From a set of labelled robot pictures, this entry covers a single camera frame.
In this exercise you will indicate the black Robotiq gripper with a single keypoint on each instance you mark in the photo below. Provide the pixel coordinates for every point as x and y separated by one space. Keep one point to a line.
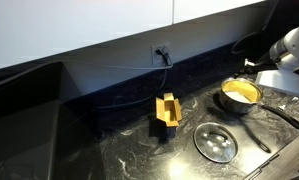
262 64

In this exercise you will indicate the white wall cabinet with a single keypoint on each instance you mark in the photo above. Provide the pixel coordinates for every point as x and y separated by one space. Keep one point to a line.
72 26

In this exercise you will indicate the blue Barilla pasta box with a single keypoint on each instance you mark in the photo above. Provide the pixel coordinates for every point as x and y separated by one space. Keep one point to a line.
169 110

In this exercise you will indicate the round glass pot lid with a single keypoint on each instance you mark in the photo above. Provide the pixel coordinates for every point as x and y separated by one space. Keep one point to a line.
215 143

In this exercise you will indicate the white wall power outlet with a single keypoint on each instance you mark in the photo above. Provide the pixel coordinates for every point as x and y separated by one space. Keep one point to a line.
154 60

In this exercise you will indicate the glossy black box appliance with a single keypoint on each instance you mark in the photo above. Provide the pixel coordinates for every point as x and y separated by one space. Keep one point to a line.
22 133

